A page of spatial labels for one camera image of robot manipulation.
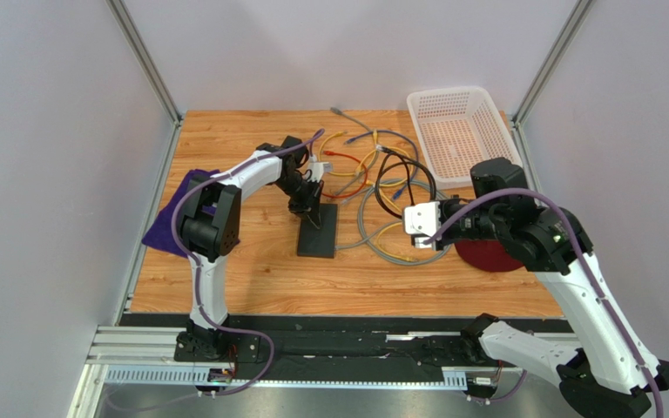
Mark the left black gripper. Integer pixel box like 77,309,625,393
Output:
274,174,324,230

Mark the black network switch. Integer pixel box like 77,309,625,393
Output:
296,204,339,259

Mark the grey ethernet cable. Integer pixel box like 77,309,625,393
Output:
329,105,455,267

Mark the white plastic basket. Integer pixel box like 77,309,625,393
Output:
406,86,523,191

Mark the red ethernet cable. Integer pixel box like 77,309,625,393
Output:
321,149,369,201

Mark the blue ethernet cable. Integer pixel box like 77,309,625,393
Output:
342,129,420,201

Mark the black ethernet cable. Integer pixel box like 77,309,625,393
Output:
374,145,437,221

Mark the purple cloth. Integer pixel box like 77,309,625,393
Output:
141,169,220,258

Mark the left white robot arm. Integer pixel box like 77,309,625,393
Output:
171,136,331,352

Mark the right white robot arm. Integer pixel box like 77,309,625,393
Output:
405,158,669,417

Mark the dark red cap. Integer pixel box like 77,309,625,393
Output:
454,240,524,273

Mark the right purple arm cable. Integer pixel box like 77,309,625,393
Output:
424,187,666,418

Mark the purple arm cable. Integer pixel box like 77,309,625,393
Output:
424,187,666,418
171,128,326,398

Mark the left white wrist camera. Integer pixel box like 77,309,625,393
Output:
305,161,333,182

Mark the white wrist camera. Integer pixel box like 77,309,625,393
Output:
402,201,442,251
305,161,333,182

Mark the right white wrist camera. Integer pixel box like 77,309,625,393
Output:
402,201,442,251

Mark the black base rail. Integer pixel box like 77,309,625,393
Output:
119,313,579,384

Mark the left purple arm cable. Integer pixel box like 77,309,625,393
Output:
171,128,326,398

